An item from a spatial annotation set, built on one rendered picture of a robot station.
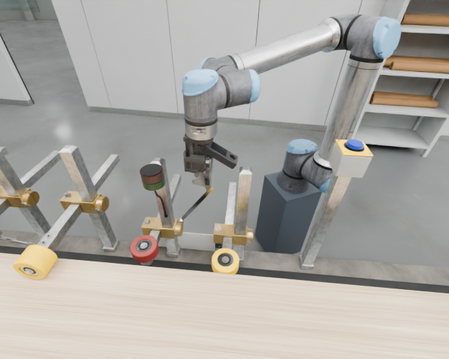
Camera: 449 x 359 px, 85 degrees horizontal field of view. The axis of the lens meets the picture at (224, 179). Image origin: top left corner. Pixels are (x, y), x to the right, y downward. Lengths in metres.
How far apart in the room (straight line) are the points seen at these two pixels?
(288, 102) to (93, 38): 2.54
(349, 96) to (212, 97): 0.63
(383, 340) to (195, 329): 0.43
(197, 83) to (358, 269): 0.87
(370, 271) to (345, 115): 0.61
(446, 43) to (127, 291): 3.57
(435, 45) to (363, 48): 2.57
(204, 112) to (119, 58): 3.09
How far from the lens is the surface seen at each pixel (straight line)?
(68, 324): 0.76
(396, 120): 3.81
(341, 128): 1.15
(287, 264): 1.01
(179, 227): 0.87
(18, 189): 1.04
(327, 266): 1.05
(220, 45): 3.22
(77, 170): 0.83
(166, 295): 0.71
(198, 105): 0.64
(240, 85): 0.68
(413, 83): 3.67
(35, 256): 0.81
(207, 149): 0.71
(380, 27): 1.06
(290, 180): 1.42
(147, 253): 0.78
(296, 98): 3.36
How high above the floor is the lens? 1.53
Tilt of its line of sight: 39 degrees down
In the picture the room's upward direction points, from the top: 2 degrees clockwise
